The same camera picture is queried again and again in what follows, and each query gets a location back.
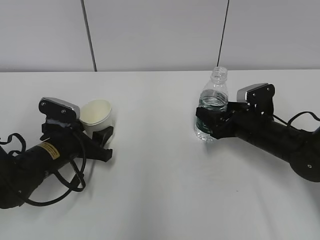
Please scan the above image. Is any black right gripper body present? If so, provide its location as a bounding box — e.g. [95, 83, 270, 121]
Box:
[212, 104, 273, 139]

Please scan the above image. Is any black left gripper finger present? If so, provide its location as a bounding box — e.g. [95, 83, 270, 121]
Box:
[92, 126, 114, 149]

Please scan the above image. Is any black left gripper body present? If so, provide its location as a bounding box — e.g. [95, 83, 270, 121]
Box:
[40, 122, 113, 162]

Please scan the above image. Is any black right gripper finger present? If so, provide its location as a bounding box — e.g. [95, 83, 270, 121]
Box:
[226, 101, 248, 112]
[195, 107, 223, 133]

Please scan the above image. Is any clear green-label water bottle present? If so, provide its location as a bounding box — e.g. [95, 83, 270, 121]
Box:
[194, 66, 228, 142]

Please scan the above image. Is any white paper cup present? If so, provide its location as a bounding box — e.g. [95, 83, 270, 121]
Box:
[79, 99, 114, 138]

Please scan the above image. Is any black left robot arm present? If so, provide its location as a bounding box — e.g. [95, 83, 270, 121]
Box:
[0, 123, 114, 209]

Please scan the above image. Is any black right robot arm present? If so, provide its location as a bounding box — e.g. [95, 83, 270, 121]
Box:
[195, 102, 320, 183]

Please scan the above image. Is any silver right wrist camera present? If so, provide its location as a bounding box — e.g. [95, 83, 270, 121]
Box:
[236, 83, 275, 116]

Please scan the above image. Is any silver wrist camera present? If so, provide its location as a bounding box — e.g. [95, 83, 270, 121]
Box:
[38, 97, 81, 124]
[236, 83, 275, 116]

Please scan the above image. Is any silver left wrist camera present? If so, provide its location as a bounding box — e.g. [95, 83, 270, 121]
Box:
[38, 97, 81, 124]

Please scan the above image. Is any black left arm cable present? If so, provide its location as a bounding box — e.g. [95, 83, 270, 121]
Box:
[0, 129, 87, 207]

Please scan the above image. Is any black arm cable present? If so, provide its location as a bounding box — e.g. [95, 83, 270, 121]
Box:
[271, 111, 320, 136]
[0, 129, 87, 207]

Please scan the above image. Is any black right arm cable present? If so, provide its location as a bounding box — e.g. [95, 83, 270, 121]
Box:
[271, 111, 320, 136]

